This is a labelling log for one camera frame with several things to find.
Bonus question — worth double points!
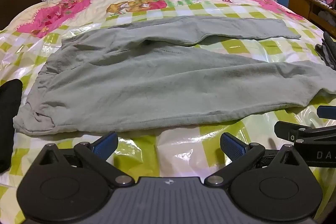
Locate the grey-green pants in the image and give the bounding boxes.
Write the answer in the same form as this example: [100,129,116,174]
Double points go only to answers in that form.
[13,16,335,136]

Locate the dark grey clothes pile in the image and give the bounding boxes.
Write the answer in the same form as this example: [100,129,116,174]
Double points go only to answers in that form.
[314,32,336,71]

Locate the wooden side cabinet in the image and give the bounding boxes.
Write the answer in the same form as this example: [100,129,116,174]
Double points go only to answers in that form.
[288,0,335,38]

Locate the black folded garment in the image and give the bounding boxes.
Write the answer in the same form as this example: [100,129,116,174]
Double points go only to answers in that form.
[0,79,23,173]

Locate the checkered floral bedspread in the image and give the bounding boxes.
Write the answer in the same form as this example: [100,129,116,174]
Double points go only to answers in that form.
[0,0,336,224]

